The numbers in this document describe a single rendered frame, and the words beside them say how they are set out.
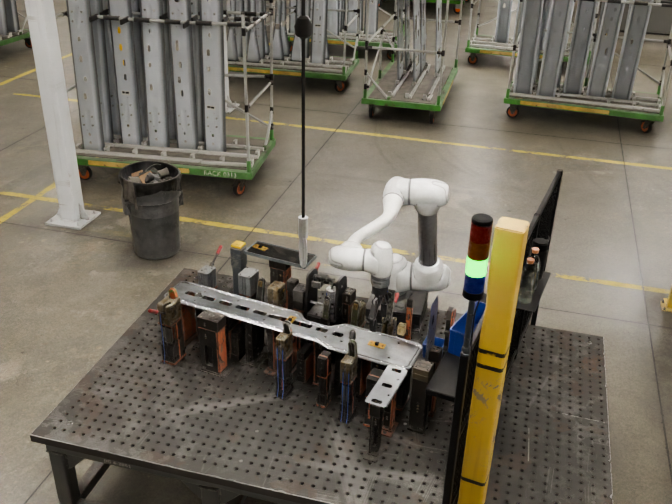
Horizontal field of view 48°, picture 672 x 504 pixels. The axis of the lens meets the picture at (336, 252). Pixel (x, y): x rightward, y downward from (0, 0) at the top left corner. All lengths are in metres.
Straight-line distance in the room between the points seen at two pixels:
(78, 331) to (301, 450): 2.62
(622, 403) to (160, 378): 2.90
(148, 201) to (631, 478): 3.96
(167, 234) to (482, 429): 3.96
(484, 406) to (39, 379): 3.24
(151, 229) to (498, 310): 4.09
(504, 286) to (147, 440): 1.83
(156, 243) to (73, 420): 2.83
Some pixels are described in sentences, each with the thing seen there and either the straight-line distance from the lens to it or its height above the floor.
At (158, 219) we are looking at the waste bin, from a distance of 6.32.
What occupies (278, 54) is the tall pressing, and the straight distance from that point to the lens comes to 11.23.
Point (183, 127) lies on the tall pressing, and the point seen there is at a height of 0.53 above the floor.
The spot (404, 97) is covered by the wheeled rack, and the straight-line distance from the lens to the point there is 9.75.
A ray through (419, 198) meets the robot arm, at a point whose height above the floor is 1.57.
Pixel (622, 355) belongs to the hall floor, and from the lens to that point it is 5.71.
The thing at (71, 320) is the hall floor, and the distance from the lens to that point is 5.88.
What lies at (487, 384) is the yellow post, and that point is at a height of 1.36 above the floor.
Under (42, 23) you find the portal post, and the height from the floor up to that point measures 1.77.
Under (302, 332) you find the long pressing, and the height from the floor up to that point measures 1.00.
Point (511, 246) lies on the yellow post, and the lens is 2.60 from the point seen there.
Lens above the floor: 3.12
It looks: 29 degrees down
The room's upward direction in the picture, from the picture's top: 1 degrees clockwise
